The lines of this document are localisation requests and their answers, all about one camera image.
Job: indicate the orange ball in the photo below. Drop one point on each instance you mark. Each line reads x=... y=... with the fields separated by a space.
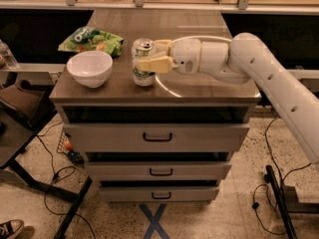
x=67 y=145

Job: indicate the clear plastic water bottle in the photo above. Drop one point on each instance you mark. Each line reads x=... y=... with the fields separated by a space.
x=7 y=56

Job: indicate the brown chair seat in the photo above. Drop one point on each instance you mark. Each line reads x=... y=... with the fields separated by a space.
x=25 y=104

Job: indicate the green chip bag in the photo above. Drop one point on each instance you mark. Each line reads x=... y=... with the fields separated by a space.
x=92 y=39

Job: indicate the black side table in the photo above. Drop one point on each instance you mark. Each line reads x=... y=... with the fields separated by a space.
x=14 y=139

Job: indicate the blue tape cross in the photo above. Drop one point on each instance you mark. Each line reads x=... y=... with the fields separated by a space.
x=154 y=220

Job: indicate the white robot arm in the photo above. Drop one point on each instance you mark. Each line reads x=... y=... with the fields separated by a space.
x=237 y=61

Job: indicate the white ceramic bowl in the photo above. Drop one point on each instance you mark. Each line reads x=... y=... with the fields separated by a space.
x=90 y=69

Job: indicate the black and white sneaker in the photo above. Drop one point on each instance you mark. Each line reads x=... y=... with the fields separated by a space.
x=11 y=229

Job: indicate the grey drawer cabinet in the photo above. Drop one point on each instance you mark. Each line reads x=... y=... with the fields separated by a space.
x=172 y=98

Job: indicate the top grey drawer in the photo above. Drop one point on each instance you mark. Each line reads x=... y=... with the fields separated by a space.
x=156 y=137

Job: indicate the black metal stand base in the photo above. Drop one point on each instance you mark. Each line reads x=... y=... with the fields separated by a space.
x=288 y=202

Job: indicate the bottom grey drawer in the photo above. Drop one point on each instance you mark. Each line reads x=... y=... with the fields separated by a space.
x=159 y=194

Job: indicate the middle grey drawer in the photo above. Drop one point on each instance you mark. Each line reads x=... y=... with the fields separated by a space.
x=158 y=170

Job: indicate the grey drawer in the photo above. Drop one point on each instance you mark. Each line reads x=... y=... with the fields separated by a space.
x=159 y=194
x=158 y=170
x=156 y=137

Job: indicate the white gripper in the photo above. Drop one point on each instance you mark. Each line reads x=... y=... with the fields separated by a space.
x=185 y=55

